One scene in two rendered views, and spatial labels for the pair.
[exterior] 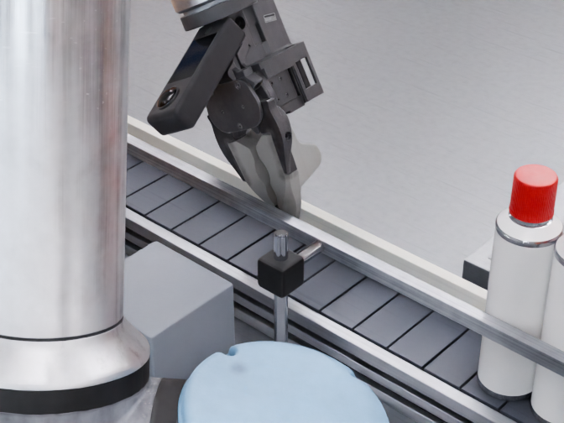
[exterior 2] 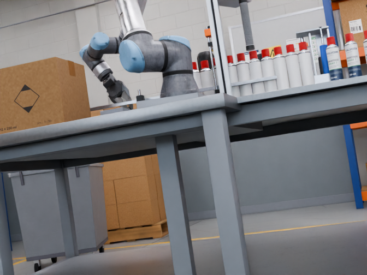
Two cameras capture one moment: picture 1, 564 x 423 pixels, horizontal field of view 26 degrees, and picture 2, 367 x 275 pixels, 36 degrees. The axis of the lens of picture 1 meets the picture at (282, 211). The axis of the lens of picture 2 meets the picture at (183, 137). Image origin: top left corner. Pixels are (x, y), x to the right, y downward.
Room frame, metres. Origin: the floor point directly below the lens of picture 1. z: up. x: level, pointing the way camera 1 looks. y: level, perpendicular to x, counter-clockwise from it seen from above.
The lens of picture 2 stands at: (-1.33, 1.08, 0.63)
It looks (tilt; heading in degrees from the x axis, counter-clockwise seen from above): 3 degrees up; 330
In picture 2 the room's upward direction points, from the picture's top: 8 degrees counter-clockwise
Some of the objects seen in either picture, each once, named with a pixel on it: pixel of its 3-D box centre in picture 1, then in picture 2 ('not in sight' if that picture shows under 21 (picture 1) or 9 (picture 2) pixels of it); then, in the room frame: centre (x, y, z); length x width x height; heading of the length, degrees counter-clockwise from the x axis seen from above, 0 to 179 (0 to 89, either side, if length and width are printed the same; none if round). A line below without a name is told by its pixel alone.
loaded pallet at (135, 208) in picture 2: not in sight; (109, 175); (4.52, -1.35, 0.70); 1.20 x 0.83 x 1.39; 48
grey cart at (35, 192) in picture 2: not in sight; (64, 207); (3.27, -0.39, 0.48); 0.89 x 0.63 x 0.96; 151
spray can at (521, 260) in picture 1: (521, 283); not in sight; (0.77, -0.19, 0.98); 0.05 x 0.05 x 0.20
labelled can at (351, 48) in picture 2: not in sight; (353, 58); (0.30, -0.73, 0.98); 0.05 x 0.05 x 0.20
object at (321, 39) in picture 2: not in sight; (316, 61); (0.46, -0.68, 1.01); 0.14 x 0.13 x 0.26; 48
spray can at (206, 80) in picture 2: not in sight; (207, 84); (0.71, -0.28, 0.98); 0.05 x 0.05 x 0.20
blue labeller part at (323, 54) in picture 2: not in sight; (326, 64); (0.41, -0.68, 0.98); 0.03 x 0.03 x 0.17
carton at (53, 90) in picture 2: not in sight; (41, 101); (0.90, 0.40, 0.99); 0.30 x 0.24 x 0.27; 44
